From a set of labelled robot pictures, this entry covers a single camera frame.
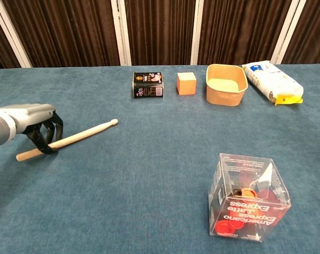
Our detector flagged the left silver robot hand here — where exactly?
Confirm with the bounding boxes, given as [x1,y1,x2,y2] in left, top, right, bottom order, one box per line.
[14,103,64,155]

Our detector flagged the black tin can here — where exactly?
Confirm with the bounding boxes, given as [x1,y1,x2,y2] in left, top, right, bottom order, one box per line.
[132,71,164,99]

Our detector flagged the orange wooden cube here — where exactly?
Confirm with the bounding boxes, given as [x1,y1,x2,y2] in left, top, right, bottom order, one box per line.
[176,72,197,96]

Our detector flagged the blue velvet table cloth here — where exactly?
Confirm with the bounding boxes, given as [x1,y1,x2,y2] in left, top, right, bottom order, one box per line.
[0,63,320,254]

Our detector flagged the white wet wipes pack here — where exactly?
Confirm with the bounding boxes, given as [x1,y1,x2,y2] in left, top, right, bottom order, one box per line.
[241,60,305,106]

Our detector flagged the brown paper bowl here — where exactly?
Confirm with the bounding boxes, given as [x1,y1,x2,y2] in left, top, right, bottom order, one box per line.
[206,63,249,107]

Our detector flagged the clear plastic capsule box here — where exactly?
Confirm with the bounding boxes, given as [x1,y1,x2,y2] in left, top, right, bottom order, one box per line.
[208,152,292,243]

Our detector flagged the white partition frame post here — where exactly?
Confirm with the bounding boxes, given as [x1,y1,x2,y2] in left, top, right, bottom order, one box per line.
[0,0,33,68]
[190,0,205,66]
[111,0,132,66]
[270,0,307,65]

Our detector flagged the wooden drumstick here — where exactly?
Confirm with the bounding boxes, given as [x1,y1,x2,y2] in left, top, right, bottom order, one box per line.
[16,119,119,162]

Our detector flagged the dark brown curtain panel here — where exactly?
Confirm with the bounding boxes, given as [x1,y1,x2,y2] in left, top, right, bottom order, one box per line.
[124,0,197,66]
[281,0,320,65]
[197,0,293,66]
[1,0,121,68]
[0,7,22,71]

